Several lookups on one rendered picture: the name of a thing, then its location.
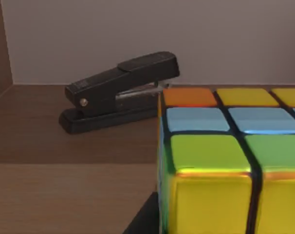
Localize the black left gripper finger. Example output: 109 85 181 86
124 191 161 234

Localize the multicoloured puzzle cube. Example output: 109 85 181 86
157 87 295 234

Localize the wooden open shelf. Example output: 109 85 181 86
0 0 295 234

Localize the black stapler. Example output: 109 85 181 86
58 51 181 135

